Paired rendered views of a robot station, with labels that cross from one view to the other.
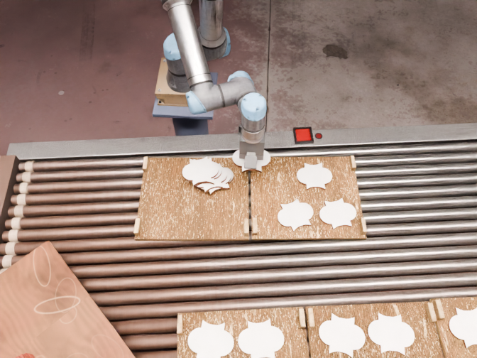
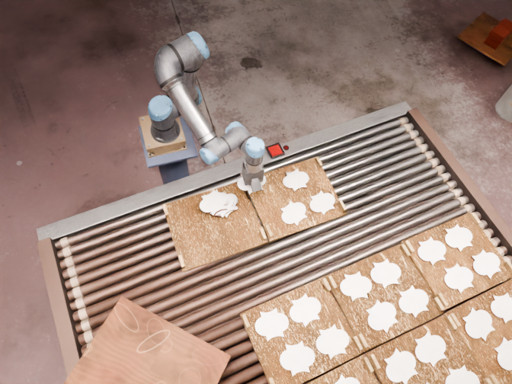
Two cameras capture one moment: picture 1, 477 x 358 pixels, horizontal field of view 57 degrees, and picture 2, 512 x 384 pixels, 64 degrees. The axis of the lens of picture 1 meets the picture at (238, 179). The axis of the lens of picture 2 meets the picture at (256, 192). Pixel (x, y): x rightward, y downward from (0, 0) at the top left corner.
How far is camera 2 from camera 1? 51 cm
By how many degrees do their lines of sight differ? 14
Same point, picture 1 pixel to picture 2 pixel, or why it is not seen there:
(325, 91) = (254, 99)
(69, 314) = (166, 344)
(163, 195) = (190, 230)
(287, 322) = (317, 291)
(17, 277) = (110, 333)
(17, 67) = not seen: outside the picture
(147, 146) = (158, 195)
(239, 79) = (236, 129)
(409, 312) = (392, 255)
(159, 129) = (127, 171)
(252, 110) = (257, 151)
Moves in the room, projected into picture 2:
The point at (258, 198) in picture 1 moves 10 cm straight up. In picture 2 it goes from (262, 209) to (264, 200)
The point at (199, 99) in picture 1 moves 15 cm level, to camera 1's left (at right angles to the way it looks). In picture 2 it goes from (212, 152) to (176, 163)
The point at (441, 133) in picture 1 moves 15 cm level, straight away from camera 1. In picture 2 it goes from (369, 120) to (372, 101)
